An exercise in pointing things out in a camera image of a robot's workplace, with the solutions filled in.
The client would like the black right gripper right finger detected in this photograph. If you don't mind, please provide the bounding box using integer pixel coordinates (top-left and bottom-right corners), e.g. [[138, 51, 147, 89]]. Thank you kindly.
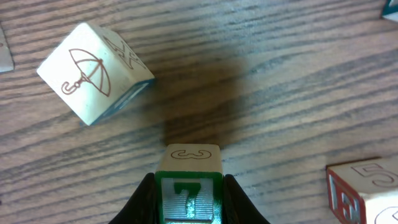
[[222, 174, 270, 224]]

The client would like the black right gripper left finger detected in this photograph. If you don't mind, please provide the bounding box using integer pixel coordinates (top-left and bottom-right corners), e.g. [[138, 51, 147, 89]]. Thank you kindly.
[[109, 173, 157, 224]]

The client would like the green 7 wooden block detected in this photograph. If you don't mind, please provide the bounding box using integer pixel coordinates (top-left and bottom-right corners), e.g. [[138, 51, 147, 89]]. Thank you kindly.
[[155, 144, 224, 224]]

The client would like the wooden block lower right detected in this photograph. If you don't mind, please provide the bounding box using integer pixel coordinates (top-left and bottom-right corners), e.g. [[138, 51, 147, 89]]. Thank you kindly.
[[326, 158, 397, 224]]

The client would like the wooden block blue side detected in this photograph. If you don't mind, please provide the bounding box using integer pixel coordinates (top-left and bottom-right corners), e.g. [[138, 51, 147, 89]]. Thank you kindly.
[[37, 22, 155, 126]]

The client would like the yellow top wooden block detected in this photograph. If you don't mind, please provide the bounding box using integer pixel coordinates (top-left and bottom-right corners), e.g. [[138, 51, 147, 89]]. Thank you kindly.
[[0, 28, 14, 73]]

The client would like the wooden block far right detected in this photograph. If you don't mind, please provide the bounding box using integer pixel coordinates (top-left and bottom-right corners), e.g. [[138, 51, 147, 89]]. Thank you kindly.
[[381, 0, 398, 22]]

